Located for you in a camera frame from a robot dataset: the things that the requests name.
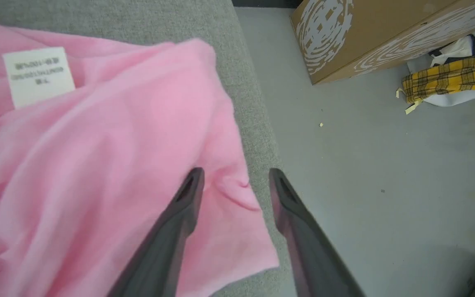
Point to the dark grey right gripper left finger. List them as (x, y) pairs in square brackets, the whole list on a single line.
[(159, 255)]

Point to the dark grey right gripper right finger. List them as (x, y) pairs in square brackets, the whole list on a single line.
[(316, 260)]

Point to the pink garment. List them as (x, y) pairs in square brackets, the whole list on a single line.
[(97, 165)]

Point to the grey fabric sofa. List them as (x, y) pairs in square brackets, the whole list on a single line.
[(254, 123)]

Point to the pale yellow tape scrap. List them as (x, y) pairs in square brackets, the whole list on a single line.
[(413, 107)]

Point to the yellow plaid cloth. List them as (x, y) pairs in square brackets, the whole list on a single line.
[(452, 80)]

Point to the brown cardboard box white print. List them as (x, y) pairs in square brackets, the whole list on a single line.
[(377, 29)]

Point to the white cloth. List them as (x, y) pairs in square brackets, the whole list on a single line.
[(454, 47)]

